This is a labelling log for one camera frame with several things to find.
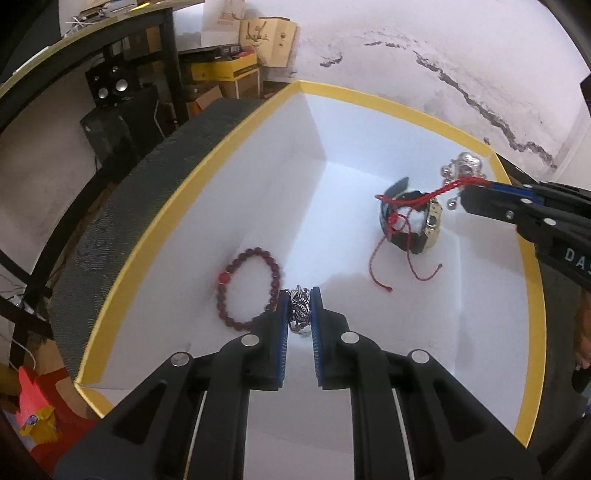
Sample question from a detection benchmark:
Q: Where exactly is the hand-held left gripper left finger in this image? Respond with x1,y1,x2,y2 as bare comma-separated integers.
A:
55,290,291,480

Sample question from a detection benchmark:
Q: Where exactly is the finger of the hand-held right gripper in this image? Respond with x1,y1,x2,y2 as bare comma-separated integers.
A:
480,180,591,204
462,185,555,227

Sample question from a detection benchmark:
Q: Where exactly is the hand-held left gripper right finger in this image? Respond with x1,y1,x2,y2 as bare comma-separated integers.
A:
310,286,543,480

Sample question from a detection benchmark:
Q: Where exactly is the red cord silver pendant necklace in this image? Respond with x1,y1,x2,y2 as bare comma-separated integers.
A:
368,152,490,292

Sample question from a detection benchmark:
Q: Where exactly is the gold black wristwatch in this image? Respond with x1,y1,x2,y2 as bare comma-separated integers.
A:
379,176,443,256

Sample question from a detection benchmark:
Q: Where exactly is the red bead bracelet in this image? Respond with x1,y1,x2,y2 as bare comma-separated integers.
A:
216,248,279,332

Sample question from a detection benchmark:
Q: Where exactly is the silver chain bracelet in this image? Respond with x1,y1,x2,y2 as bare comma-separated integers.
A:
286,285,315,335

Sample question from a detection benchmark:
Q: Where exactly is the yellow cardboard box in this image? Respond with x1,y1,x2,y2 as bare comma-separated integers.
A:
74,79,543,448

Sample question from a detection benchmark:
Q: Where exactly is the red decoration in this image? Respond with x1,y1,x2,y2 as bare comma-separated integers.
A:
9,364,98,476

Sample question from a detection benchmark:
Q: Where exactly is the dark patterned mat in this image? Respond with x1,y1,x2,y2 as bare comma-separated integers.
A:
50,97,271,379

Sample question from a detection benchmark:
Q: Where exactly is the brown paper bag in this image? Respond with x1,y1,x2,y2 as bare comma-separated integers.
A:
239,17,298,68

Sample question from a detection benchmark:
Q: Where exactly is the brown cardboard box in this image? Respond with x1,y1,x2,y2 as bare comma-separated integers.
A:
186,83,228,121

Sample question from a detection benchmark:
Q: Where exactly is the flat yellow box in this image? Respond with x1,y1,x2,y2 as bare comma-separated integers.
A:
191,48,258,84

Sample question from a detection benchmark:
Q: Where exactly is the white box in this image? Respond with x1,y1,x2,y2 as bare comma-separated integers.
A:
201,0,250,47

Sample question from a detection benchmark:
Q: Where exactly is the black speaker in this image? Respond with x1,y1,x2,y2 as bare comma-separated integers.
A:
85,62,139,109

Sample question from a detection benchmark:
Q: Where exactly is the black curved desk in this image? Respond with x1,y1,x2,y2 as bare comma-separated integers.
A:
0,0,188,365

